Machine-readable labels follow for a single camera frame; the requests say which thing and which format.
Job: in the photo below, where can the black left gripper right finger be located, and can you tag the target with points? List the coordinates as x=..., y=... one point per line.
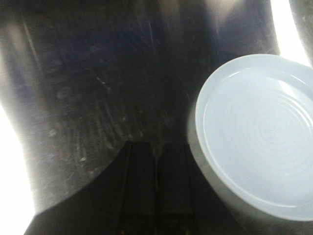
x=174, y=203

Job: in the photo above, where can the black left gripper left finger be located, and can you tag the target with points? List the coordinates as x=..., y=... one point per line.
x=139, y=200

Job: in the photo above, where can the light blue plate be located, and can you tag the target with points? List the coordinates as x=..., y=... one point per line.
x=254, y=125

